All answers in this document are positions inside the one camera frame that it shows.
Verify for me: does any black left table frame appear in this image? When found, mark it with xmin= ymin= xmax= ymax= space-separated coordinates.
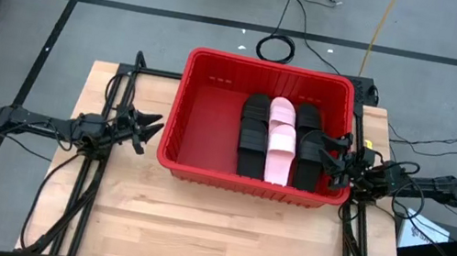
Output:
xmin=16 ymin=35 xmax=187 ymax=256

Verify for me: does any black rubber slide sandal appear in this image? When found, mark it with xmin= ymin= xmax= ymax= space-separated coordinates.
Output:
xmin=292 ymin=101 xmax=327 ymax=138
xmin=290 ymin=127 xmax=332 ymax=195
xmin=231 ymin=116 xmax=274 ymax=183
xmin=239 ymin=90 xmax=274 ymax=129

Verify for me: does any yellow hanging cable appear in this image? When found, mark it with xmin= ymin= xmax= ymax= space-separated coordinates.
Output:
xmin=357 ymin=0 xmax=402 ymax=82

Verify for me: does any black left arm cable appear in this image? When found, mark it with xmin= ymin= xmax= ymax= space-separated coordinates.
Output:
xmin=97 ymin=67 xmax=140 ymax=132

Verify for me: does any white printed paper sheet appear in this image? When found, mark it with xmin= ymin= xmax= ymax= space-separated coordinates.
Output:
xmin=395 ymin=206 xmax=455 ymax=256

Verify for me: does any long black trailing cable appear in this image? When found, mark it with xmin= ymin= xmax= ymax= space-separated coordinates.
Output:
xmin=17 ymin=145 xmax=82 ymax=256

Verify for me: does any red ribbed plastic bin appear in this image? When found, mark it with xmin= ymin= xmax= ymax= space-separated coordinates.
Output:
xmin=150 ymin=42 xmax=371 ymax=216

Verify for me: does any pale pink slide sandal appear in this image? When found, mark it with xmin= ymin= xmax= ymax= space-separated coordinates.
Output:
xmin=261 ymin=121 xmax=301 ymax=189
xmin=265 ymin=95 xmax=301 ymax=136

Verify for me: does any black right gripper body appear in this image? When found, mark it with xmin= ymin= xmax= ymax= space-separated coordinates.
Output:
xmin=338 ymin=142 xmax=379 ymax=196

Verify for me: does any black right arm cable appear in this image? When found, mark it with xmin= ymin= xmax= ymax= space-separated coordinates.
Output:
xmin=379 ymin=156 xmax=434 ymax=225

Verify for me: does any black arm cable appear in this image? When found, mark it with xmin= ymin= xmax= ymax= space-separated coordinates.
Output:
xmin=379 ymin=156 xmax=434 ymax=225
xmin=97 ymin=67 xmax=140 ymax=132

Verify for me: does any black power strip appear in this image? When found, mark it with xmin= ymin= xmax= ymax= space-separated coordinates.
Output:
xmin=343 ymin=74 xmax=383 ymax=109

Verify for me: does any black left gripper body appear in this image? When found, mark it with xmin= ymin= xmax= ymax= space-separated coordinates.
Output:
xmin=105 ymin=101 xmax=153 ymax=157

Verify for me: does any coiled black floor cable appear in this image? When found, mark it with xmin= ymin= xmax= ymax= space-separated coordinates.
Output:
xmin=246 ymin=0 xmax=354 ymax=76

